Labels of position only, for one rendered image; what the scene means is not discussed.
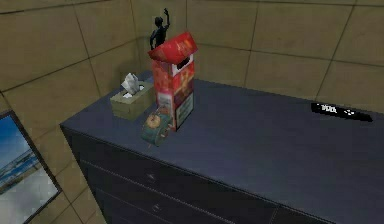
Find framed sky picture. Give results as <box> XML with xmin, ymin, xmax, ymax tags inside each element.
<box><xmin>0</xmin><ymin>109</ymin><xmax>63</xmax><ymax>224</ymax></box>

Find black remote control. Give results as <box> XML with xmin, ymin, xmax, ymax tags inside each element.
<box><xmin>310</xmin><ymin>102</ymin><xmax>374</xmax><ymax>123</ymax></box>

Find olive green tissue box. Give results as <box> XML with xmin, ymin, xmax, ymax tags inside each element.
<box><xmin>109</xmin><ymin>72</ymin><xmax>156</xmax><ymax>122</ymax></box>

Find red cereal box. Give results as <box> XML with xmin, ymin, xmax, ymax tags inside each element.
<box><xmin>147</xmin><ymin>31</ymin><xmax>199</xmax><ymax>132</ymax></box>

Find black human figure statue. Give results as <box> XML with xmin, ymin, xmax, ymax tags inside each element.
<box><xmin>149</xmin><ymin>7</ymin><xmax>171</xmax><ymax>51</ymax></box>

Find dark blue chest of drawers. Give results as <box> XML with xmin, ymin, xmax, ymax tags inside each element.
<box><xmin>59</xmin><ymin>70</ymin><xmax>384</xmax><ymax>224</ymax></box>

